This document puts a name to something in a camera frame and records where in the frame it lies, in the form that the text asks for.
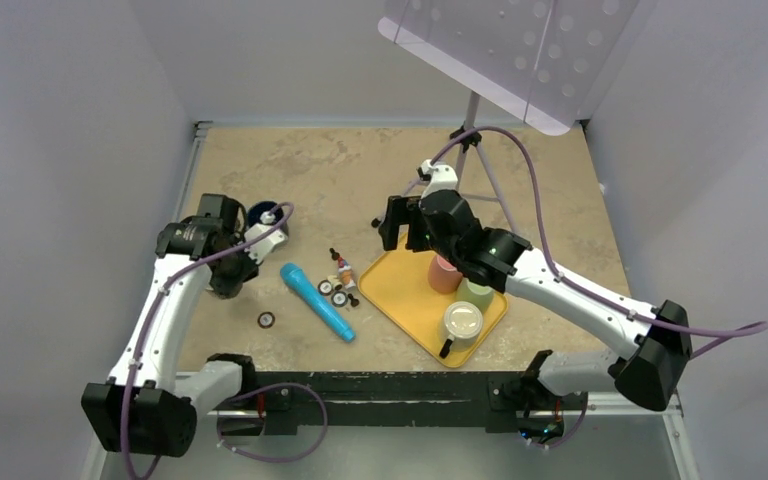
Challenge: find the pink ceramic mug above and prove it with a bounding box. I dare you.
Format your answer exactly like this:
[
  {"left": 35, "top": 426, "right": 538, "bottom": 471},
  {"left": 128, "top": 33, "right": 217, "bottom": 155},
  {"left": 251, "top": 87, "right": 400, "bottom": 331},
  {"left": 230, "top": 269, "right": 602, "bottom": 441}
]
[{"left": 427, "top": 254, "right": 463, "bottom": 295}]

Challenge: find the dark blue ceramic mug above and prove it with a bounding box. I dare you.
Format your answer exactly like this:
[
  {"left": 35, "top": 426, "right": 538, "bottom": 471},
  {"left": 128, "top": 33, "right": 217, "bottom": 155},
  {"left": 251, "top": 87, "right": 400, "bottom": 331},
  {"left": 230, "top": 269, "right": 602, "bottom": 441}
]
[{"left": 246, "top": 200, "right": 285, "bottom": 229}]

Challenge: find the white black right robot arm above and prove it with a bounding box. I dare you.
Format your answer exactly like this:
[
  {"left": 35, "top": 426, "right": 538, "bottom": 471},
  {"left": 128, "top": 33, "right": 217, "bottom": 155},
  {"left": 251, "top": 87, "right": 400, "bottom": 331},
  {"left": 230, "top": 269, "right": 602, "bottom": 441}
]
[{"left": 371, "top": 190, "right": 692, "bottom": 412}]

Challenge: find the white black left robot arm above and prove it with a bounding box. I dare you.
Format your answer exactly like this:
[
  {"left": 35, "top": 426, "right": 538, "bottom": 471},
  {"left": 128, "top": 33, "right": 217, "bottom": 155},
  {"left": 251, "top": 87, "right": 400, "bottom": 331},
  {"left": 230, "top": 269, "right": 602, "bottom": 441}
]
[{"left": 81, "top": 194, "right": 259, "bottom": 457}]

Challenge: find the green ceramic mug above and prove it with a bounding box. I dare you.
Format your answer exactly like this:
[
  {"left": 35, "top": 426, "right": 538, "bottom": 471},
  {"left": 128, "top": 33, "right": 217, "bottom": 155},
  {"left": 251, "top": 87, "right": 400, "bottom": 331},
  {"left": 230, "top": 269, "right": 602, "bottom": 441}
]
[{"left": 455, "top": 277, "right": 495, "bottom": 313}]

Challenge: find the yellow plastic tray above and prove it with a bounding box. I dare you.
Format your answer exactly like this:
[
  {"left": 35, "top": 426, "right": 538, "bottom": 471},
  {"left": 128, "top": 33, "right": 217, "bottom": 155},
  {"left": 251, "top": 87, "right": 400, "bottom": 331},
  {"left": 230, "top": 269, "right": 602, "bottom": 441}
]
[{"left": 359, "top": 234, "right": 508, "bottom": 369}]

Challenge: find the lilac tripod stand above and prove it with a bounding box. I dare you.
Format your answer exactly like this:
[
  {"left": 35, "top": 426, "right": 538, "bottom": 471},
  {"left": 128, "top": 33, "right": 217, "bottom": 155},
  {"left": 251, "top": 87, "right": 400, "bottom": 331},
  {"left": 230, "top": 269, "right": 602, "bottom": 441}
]
[{"left": 370, "top": 89, "right": 521, "bottom": 233}]

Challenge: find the round brown white token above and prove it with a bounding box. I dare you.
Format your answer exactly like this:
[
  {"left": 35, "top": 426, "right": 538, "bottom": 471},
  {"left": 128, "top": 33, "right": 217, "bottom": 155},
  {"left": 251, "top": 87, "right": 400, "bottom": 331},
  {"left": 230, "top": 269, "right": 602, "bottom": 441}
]
[{"left": 257, "top": 311, "right": 276, "bottom": 329}]

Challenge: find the round token upper left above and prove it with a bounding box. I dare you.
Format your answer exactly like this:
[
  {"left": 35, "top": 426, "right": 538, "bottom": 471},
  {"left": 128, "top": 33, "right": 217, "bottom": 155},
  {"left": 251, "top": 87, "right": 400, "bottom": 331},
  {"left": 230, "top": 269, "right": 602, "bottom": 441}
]
[{"left": 317, "top": 280, "right": 334, "bottom": 296}]

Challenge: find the round token lower right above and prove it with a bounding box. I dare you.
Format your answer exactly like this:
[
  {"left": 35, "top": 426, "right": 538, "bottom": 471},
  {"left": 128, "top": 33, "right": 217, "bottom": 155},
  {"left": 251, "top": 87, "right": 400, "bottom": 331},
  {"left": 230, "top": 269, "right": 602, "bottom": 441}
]
[{"left": 330, "top": 291, "right": 349, "bottom": 308}]

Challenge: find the blue toy microphone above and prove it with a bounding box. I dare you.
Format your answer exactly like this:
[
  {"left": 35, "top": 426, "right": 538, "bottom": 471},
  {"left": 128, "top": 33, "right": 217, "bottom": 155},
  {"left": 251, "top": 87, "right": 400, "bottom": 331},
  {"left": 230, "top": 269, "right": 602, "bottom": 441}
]
[{"left": 279, "top": 263, "right": 355, "bottom": 343}]

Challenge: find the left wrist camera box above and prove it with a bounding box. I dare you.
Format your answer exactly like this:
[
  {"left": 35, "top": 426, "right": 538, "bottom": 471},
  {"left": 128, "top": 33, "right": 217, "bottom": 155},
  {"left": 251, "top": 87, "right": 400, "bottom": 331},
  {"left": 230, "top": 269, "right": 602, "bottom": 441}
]
[{"left": 243, "top": 221, "right": 289, "bottom": 265}]

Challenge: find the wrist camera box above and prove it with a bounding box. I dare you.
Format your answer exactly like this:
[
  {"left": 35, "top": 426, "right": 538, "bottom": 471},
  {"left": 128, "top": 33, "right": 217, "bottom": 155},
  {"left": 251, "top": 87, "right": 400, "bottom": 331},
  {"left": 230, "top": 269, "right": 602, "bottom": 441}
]
[
  {"left": 417, "top": 159, "right": 459, "bottom": 198},
  {"left": 243, "top": 221, "right": 289, "bottom": 265}
]

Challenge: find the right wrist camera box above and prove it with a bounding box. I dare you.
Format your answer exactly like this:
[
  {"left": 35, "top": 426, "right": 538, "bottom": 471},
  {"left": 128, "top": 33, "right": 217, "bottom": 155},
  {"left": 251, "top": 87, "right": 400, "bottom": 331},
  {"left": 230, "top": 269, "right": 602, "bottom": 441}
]
[{"left": 417, "top": 159, "right": 459, "bottom": 198}]

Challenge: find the cream mug black handle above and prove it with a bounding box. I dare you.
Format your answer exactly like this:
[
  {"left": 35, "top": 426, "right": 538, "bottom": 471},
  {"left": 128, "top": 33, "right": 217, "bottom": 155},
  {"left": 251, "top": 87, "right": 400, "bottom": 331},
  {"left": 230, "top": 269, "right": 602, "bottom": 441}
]
[{"left": 438, "top": 301, "right": 484, "bottom": 359}]

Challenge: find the black table edge rail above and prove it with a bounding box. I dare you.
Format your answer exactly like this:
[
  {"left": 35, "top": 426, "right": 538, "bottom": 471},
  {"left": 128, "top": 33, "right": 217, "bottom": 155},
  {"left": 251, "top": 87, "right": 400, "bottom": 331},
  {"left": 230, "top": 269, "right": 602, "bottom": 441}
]
[{"left": 243, "top": 371, "right": 586, "bottom": 435}]

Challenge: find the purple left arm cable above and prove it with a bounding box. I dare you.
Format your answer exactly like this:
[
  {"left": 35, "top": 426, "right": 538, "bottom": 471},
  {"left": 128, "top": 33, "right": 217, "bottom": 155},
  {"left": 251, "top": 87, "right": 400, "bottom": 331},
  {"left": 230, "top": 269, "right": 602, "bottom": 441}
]
[{"left": 118, "top": 201, "right": 296, "bottom": 480}]

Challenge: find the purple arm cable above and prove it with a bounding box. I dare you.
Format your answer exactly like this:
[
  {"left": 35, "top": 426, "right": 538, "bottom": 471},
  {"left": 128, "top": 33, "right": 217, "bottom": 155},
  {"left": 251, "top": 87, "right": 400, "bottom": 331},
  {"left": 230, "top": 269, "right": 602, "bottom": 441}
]
[
  {"left": 118, "top": 201, "right": 296, "bottom": 480},
  {"left": 426, "top": 125, "right": 768, "bottom": 359}
]

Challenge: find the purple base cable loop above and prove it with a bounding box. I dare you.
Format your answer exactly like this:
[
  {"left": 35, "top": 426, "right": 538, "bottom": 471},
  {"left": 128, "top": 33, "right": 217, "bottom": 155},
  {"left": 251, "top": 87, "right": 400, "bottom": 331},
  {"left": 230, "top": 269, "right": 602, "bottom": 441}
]
[{"left": 214, "top": 382, "right": 330, "bottom": 464}]

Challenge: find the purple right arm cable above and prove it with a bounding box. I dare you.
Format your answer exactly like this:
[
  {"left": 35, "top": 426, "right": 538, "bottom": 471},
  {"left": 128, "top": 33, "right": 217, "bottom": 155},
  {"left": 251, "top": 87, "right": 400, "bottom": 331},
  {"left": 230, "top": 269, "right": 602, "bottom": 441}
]
[{"left": 426, "top": 125, "right": 768, "bottom": 359}]

